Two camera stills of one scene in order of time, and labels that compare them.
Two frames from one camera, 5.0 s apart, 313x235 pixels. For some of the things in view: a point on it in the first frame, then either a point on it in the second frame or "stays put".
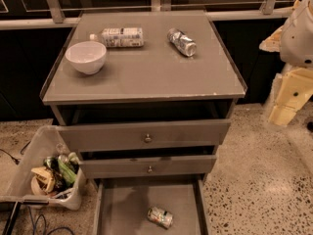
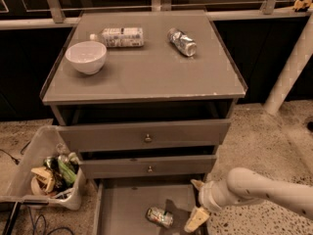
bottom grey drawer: [121, 206] stays put
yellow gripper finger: [273, 42] to [212, 195]
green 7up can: [161, 216] stays put
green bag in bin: [67, 172] stays put
